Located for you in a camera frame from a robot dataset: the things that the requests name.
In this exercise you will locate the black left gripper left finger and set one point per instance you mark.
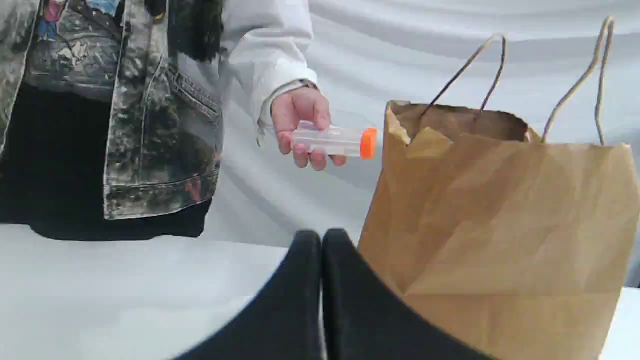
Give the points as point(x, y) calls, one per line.
point(282, 322)

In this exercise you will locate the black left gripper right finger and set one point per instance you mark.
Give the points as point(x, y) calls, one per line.
point(364, 320)

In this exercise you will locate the person's right hand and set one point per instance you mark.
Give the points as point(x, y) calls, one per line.
point(287, 110)

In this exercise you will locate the brown paper bag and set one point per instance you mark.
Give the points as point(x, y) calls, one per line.
point(514, 242)

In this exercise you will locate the white backdrop cloth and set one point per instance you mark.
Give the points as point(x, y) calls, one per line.
point(368, 52)

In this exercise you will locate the clear tube with orange cap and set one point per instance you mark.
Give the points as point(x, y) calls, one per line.
point(336, 141)

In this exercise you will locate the person in patterned denim jacket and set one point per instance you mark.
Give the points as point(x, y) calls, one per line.
point(112, 123)

